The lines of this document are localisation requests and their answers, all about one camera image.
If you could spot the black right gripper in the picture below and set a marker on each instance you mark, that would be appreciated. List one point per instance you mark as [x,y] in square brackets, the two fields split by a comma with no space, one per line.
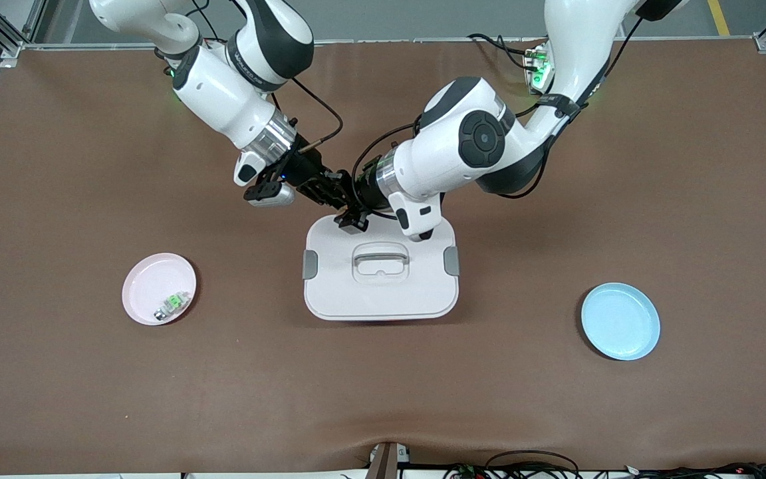
[304,168]

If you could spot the light blue round plate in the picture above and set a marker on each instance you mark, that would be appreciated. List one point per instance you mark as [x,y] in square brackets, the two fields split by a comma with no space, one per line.
[620,321]

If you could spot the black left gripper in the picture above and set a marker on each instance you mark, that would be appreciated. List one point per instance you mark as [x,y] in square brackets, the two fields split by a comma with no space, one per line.
[366,193]

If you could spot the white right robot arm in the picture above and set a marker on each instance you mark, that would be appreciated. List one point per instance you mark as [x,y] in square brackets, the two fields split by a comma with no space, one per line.
[223,100]

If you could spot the green push-button switch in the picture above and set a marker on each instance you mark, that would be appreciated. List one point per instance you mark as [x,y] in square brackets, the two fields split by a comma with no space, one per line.
[171,306]

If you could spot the grey box latch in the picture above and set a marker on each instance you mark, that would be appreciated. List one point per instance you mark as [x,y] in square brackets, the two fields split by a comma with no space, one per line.
[310,265]
[451,261]

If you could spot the white lidded storage box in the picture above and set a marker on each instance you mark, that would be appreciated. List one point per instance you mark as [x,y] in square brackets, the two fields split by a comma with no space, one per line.
[383,299]

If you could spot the pink round plate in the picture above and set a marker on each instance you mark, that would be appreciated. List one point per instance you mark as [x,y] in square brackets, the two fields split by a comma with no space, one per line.
[157,286]

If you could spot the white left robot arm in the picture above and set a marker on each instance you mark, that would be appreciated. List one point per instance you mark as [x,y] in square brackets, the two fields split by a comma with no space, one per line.
[449,153]

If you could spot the metal table edge bracket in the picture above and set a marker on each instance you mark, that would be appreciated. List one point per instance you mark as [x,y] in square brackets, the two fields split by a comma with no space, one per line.
[386,460]

